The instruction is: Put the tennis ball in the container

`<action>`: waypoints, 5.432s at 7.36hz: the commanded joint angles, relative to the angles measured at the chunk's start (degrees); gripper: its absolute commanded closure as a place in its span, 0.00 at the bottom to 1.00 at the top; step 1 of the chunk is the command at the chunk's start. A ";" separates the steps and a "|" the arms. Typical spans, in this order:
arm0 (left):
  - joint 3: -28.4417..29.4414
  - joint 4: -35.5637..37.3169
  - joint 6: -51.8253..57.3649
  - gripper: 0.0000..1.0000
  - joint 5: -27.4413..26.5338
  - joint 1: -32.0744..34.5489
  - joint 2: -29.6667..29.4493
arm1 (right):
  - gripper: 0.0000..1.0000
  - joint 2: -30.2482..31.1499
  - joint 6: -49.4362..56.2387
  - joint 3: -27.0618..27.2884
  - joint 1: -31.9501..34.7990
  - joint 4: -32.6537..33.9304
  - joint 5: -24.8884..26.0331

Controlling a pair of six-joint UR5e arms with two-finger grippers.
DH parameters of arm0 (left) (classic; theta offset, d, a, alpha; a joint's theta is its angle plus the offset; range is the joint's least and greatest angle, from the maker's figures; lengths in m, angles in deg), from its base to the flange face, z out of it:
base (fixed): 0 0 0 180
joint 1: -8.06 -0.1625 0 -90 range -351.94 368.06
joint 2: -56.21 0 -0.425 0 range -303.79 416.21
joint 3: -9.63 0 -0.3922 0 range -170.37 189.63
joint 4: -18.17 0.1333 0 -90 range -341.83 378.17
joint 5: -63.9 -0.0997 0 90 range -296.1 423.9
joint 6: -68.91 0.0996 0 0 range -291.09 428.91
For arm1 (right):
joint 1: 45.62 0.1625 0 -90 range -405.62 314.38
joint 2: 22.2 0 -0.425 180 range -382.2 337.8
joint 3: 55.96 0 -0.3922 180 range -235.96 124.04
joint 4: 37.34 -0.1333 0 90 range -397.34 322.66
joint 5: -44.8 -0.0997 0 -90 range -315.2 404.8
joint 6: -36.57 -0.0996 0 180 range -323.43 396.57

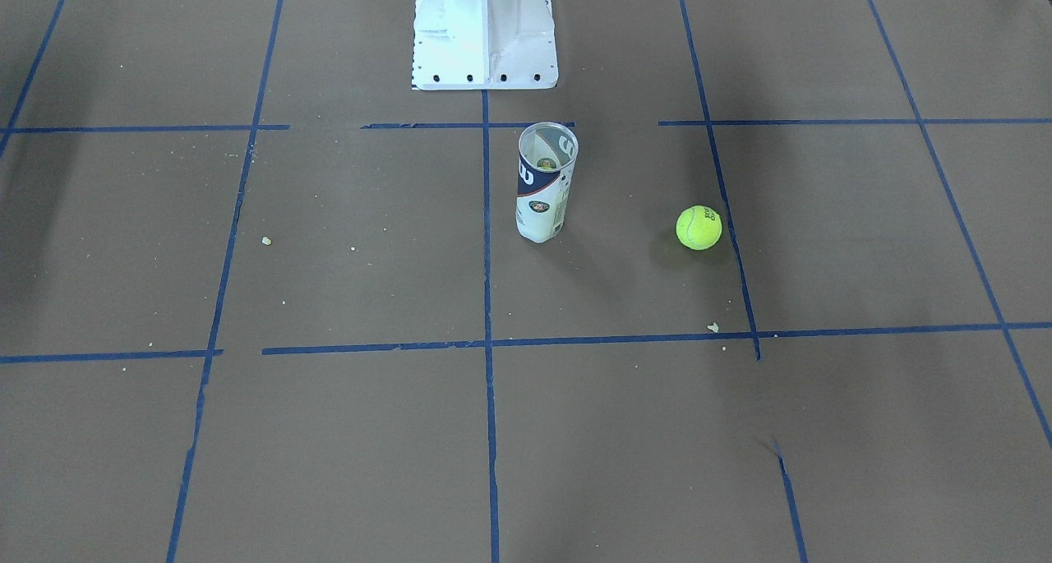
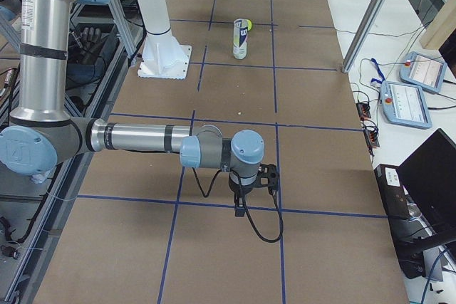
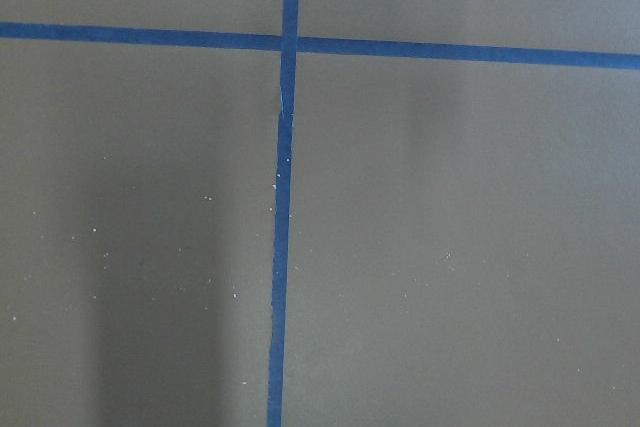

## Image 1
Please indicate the clear tennis ball can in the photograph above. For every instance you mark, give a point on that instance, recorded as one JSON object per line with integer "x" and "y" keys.
{"x": 542, "y": 196}

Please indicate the white pillar with base plate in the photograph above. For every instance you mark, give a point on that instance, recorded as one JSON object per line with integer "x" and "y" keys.
{"x": 484, "y": 44}

